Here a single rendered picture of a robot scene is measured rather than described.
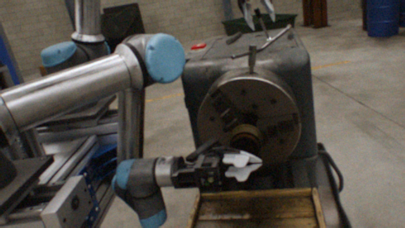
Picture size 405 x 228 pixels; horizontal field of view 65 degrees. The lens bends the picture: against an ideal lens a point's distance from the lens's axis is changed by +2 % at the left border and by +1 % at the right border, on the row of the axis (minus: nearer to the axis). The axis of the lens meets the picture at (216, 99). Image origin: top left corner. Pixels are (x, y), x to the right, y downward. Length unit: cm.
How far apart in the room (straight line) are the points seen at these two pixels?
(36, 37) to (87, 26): 1065
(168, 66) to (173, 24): 1026
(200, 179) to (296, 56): 53
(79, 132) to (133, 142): 36
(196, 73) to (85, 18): 45
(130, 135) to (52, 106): 29
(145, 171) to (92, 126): 45
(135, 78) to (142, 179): 25
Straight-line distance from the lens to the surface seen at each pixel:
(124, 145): 93
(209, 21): 1105
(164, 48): 75
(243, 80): 92
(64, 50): 120
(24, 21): 1197
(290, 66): 107
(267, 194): 99
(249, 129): 86
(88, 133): 124
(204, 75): 110
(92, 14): 127
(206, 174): 75
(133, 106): 90
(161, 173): 80
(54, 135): 129
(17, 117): 69
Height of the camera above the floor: 149
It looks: 19 degrees down
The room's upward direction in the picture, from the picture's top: 10 degrees counter-clockwise
